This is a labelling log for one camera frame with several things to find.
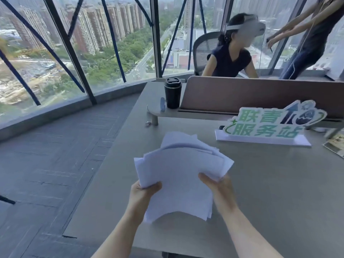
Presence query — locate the person's left hand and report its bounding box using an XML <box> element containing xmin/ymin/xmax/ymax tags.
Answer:
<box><xmin>126</xmin><ymin>180</ymin><xmax>163</xmax><ymax>224</ymax></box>

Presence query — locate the person's right hand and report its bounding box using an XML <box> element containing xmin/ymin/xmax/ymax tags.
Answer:
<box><xmin>198</xmin><ymin>173</ymin><xmax>238</xmax><ymax>216</ymax></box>

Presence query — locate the stack of white paper sheets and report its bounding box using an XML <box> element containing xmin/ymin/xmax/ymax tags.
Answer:
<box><xmin>134</xmin><ymin>132</ymin><xmax>234</xmax><ymax>224</ymax></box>

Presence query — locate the person's right forearm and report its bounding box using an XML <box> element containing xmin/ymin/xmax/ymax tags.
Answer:
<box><xmin>218</xmin><ymin>205</ymin><xmax>285</xmax><ymax>258</ymax></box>

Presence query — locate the person's left forearm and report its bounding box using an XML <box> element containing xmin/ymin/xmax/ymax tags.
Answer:
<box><xmin>90</xmin><ymin>211</ymin><xmax>144</xmax><ymax>258</ymax></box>

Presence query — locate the grey desk shelf riser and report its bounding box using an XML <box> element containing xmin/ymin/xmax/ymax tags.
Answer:
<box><xmin>147</xmin><ymin>97</ymin><xmax>344</xmax><ymax>129</ymax></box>

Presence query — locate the green and white desk sign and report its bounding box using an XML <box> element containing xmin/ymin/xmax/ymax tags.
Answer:
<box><xmin>215</xmin><ymin>100</ymin><xmax>328</xmax><ymax>147</ymax></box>

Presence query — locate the black travel mug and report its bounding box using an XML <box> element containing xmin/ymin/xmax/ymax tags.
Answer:
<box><xmin>164</xmin><ymin>77</ymin><xmax>183</xmax><ymax>109</ymax></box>

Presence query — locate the brown desk partition panel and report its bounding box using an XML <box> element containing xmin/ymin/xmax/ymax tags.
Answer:
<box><xmin>179</xmin><ymin>76</ymin><xmax>344</xmax><ymax>119</ymax></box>

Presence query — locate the black mesh office chair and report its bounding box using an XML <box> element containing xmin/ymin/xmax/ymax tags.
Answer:
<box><xmin>193</xmin><ymin>31</ymin><xmax>227</xmax><ymax>76</ymax></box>

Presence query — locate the printed booklet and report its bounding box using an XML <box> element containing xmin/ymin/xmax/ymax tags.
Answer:
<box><xmin>322</xmin><ymin>131</ymin><xmax>344</xmax><ymax>159</ymax></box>

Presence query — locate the white headset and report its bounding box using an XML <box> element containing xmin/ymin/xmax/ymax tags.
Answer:
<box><xmin>225</xmin><ymin>15</ymin><xmax>266</xmax><ymax>44</ymax></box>

